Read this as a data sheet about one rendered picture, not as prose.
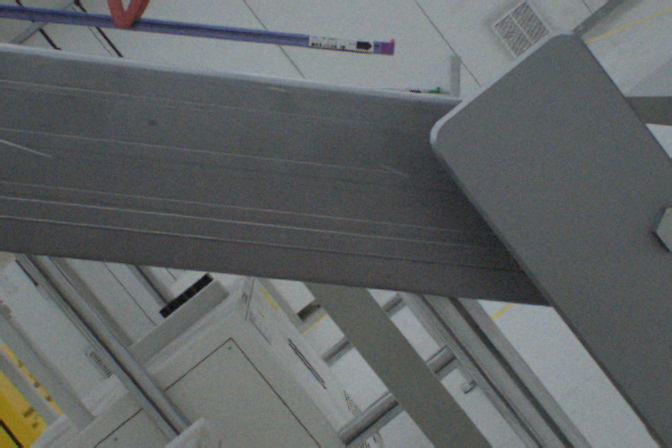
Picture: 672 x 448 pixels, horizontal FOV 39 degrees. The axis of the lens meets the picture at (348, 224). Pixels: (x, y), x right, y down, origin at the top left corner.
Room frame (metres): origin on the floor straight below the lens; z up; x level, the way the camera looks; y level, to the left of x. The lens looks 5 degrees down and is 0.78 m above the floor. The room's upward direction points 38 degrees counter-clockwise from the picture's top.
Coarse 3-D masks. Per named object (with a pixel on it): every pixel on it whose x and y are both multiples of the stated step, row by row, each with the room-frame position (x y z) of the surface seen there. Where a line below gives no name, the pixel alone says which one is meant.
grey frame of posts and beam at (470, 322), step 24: (456, 312) 0.99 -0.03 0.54; (480, 312) 0.99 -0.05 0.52; (480, 336) 1.00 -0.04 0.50; (504, 336) 0.99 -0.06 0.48; (480, 360) 0.99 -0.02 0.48; (504, 360) 1.00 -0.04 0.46; (504, 384) 0.99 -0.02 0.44; (528, 384) 0.99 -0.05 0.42; (528, 408) 0.99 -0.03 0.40; (552, 408) 0.99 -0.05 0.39; (552, 432) 0.99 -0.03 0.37; (576, 432) 0.99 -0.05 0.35; (648, 432) 0.28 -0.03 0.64
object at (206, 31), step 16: (0, 16) 0.88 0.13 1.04; (16, 16) 0.88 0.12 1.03; (32, 16) 0.88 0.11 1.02; (48, 16) 0.88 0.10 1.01; (64, 16) 0.88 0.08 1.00; (80, 16) 0.88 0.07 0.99; (96, 16) 0.88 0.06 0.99; (160, 32) 0.89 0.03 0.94; (176, 32) 0.88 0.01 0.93; (192, 32) 0.88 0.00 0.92; (208, 32) 0.88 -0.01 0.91; (224, 32) 0.88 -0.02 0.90; (240, 32) 0.88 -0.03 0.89; (256, 32) 0.88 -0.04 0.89; (272, 32) 0.88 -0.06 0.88; (288, 32) 0.89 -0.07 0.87; (384, 48) 0.89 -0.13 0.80
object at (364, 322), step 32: (320, 288) 1.18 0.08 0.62; (352, 288) 1.19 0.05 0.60; (352, 320) 1.18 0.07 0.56; (384, 320) 1.19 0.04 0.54; (384, 352) 1.18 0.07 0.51; (416, 352) 1.19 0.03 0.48; (384, 384) 1.18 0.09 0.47; (416, 384) 1.18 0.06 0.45; (416, 416) 1.18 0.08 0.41; (448, 416) 1.19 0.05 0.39
